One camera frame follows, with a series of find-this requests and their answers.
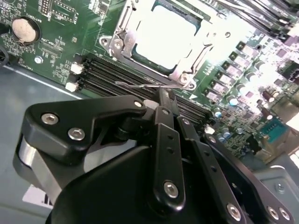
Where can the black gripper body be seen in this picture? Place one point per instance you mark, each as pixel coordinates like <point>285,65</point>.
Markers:
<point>112,198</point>

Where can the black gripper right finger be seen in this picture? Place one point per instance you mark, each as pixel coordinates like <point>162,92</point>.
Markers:
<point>210,168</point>

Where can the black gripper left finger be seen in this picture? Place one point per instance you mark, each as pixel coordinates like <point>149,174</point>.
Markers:
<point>70,121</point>

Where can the metal locking lever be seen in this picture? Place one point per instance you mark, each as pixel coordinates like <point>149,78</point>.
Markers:
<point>144,85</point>

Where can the metal socket cover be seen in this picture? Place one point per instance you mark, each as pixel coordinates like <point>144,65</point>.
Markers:
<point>128,43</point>

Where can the silver CPU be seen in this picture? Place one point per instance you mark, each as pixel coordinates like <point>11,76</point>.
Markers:
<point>163,35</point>

